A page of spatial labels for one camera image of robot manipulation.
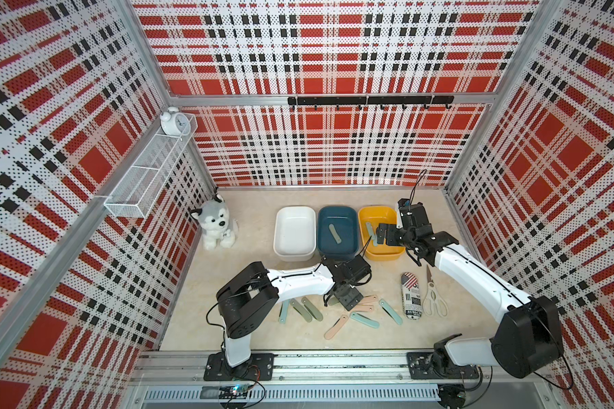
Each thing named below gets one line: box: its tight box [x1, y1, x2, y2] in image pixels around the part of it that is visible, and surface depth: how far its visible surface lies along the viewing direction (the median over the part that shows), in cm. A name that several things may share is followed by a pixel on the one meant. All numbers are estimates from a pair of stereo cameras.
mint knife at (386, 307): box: [378, 298, 404, 326], surface depth 86 cm
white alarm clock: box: [159, 105, 192, 137], surface depth 83 cm
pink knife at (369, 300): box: [360, 294, 379, 306], surface depth 89 cm
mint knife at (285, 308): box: [279, 299, 291, 324], surface depth 86 cm
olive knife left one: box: [289, 298, 313, 323], surface depth 86 cm
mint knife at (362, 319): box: [349, 311, 380, 329], surface depth 84 cm
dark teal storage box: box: [317, 205, 360, 262], surface depth 106 cm
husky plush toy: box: [189, 193, 240, 251], surface depth 91 cm
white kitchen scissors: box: [422, 264, 450, 318], surface depth 88 cm
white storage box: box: [272, 206, 317, 262], surface depth 106 cm
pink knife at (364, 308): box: [353, 304, 376, 313], surface depth 86 cm
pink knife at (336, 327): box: [324, 314, 349, 340], surface depth 83 cm
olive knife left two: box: [301, 296, 324, 322], surface depth 87 cm
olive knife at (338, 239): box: [328, 223, 342, 245], surface depth 106 cm
